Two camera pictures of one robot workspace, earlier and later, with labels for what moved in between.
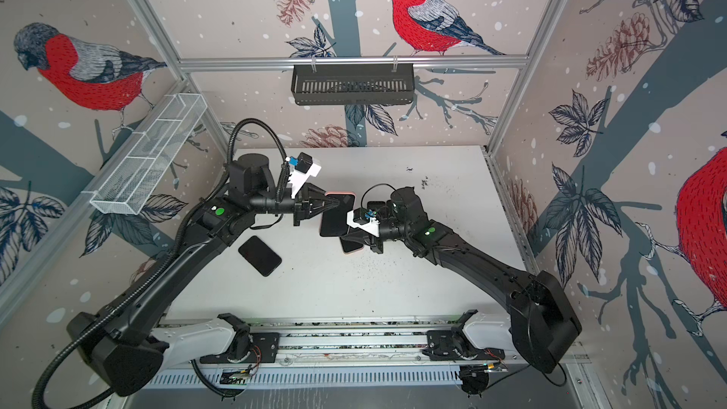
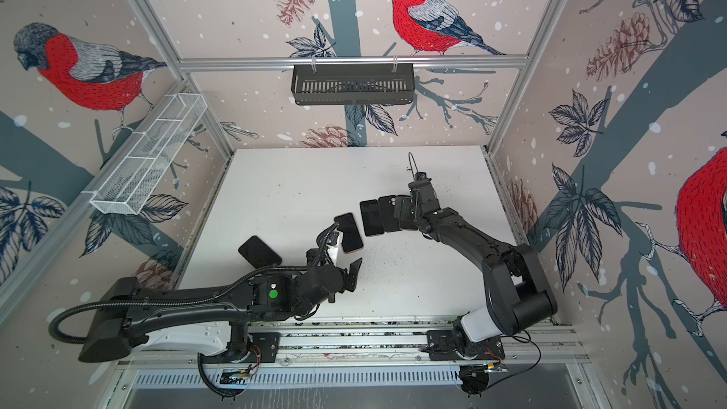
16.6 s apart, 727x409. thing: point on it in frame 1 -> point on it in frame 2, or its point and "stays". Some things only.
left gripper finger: [318, 205] -> [352, 276]
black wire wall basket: [352, 83] stays
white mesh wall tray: [149, 154] stays
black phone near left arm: [258, 255] stays
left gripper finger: [315, 192] -> [315, 257]
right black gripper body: [394, 231] -> [418, 214]
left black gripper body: [300, 203] -> [344, 273]
